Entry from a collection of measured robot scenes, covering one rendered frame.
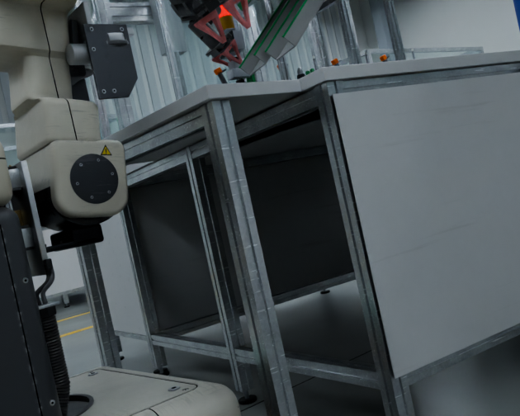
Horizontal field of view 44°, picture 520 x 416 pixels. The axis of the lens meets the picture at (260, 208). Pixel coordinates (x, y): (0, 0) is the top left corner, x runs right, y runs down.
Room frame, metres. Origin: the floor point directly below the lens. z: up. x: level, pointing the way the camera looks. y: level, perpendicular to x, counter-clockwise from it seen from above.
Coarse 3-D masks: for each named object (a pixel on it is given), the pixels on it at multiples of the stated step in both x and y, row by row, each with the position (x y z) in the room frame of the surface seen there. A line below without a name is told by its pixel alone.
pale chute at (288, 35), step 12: (300, 0) 1.83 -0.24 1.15; (312, 0) 1.70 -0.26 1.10; (300, 12) 1.69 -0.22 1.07; (312, 12) 1.70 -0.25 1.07; (288, 24) 1.81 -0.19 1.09; (300, 24) 1.68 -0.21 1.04; (276, 36) 1.79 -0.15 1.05; (288, 36) 1.67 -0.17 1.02; (300, 36) 1.68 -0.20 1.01; (276, 48) 1.79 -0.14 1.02; (288, 48) 1.73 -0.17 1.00
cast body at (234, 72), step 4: (232, 60) 2.12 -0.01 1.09; (228, 64) 2.15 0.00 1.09; (232, 64) 2.12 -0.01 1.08; (236, 64) 2.12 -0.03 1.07; (232, 68) 2.13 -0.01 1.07; (236, 68) 2.12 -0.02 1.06; (228, 72) 2.13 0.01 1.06; (232, 72) 2.11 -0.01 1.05; (236, 72) 2.11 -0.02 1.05; (240, 72) 2.12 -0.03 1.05; (244, 72) 2.13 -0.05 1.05; (228, 76) 2.14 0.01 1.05; (232, 76) 2.11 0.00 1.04; (236, 76) 2.11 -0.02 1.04; (240, 76) 2.12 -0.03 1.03; (244, 76) 2.13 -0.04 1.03; (248, 76) 2.14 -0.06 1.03
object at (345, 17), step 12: (264, 0) 1.99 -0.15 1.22; (336, 0) 1.72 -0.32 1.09; (384, 0) 1.80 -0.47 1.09; (348, 12) 1.71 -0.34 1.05; (312, 24) 2.08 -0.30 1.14; (348, 24) 1.71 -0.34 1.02; (396, 24) 1.79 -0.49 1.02; (348, 36) 1.70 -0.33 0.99; (396, 36) 1.79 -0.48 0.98; (324, 48) 2.07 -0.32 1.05; (348, 48) 1.71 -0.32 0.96; (396, 48) 1.79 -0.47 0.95; (324, 60) 2.07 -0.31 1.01; (396, 60) 1.80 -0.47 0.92; (288, 72) 1.99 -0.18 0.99
